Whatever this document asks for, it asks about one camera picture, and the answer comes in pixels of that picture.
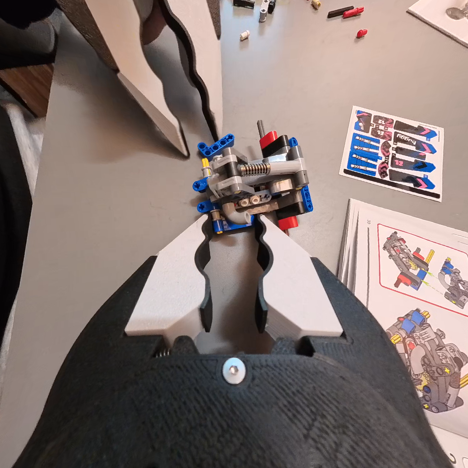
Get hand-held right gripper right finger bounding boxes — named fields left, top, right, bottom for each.
left=255, top=214, right=344, bottom=339

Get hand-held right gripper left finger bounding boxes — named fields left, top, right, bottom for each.
left=124, top=215, right=214, bottom=337

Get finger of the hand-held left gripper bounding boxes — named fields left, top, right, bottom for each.
left=161, top=0, right=224, bottom=143
left=85, top=0, right=190, bottom=158

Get grey blue lego assembly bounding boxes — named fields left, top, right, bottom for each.
left=193, top=120, right=314, bottom=238

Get scattered loose lego pieces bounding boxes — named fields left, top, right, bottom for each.
left=233, top=0, right=368, bottom=42

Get lego sticker sheet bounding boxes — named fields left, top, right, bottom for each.
left=339, top=105, right=445, bottom=203

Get lego instruction booklet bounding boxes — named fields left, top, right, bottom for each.
left=336, top=197, right=468, bottom=468

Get brown wooden furniture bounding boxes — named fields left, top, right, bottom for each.
left=0, top=64, right=55, bottom=118

